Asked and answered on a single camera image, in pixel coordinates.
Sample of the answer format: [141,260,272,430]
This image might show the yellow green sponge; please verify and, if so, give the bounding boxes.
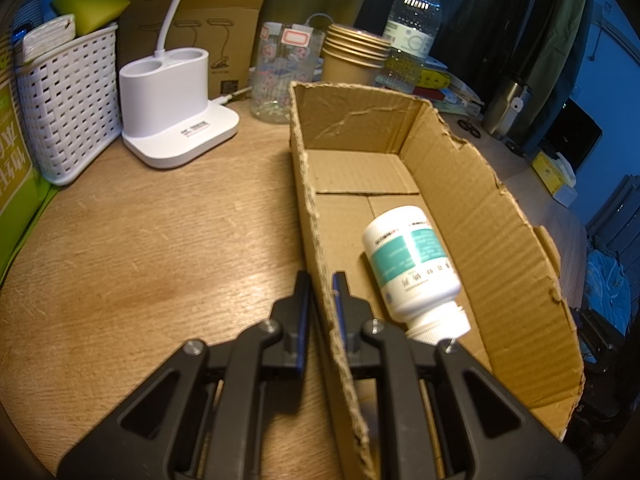
[51,0,132,37]

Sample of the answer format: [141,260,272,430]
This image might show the cardboard box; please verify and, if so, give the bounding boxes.
[288,81,586,480]

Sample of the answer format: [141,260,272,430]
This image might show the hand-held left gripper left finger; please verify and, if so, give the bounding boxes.
[56,270,313,480]

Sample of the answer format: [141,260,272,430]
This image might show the white paper packets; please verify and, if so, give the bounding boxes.
[440,57,486,116]

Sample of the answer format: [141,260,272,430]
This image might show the blue cloth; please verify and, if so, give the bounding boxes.
[585,250,632,336]

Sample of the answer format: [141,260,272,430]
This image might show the dark hanging jacket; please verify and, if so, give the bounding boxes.
[440,0,596,126]

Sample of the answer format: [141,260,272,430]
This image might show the white tissue pack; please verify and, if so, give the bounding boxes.
[20,14,77,63]

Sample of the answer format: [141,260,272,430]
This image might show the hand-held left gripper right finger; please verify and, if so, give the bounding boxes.
[332,271,583,480]

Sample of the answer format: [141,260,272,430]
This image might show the green paper cup package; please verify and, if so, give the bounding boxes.
[0,25,51,286]

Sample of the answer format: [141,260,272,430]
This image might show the white woven plastic basket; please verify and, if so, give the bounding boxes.
[15,22,123,187]

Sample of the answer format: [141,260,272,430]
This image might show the clear plastic water bottle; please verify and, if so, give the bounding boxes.
[375,0,444,93]

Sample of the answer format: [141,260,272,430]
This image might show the stainless steel thermos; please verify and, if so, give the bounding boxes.
[482,77,533,141]

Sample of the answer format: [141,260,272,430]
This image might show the stack of brown paper cups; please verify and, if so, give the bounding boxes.
[321,23,392,92]

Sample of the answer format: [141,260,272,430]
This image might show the white desk lamp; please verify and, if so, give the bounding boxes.
[118,0,241,170]

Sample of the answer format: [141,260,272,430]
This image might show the brown cardboard lamp packaging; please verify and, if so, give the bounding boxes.
[115,0,278,103]

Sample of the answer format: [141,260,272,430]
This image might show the small yellow box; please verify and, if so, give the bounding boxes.
[531,151,576,196]

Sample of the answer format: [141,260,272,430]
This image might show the black screen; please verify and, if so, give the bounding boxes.
[555,100,603,171]

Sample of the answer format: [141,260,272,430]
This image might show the white medicine bottle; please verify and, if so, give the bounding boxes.
[361,205,471,345]

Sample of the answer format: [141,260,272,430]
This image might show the clear patterned glass cup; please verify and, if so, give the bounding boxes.
[248,21,326,123]

